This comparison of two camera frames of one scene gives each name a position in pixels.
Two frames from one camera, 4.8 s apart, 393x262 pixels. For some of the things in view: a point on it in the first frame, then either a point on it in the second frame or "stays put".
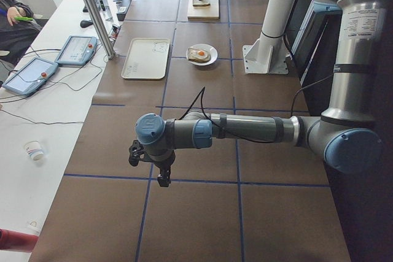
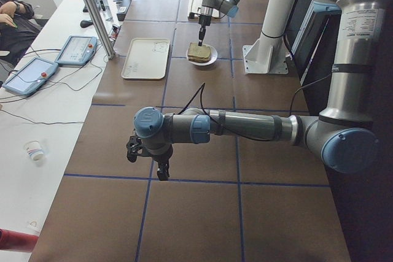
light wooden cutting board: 204,13 stays put
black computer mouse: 85,23 stays put
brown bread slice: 204,2 -> 199,53
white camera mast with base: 269,53 stays put
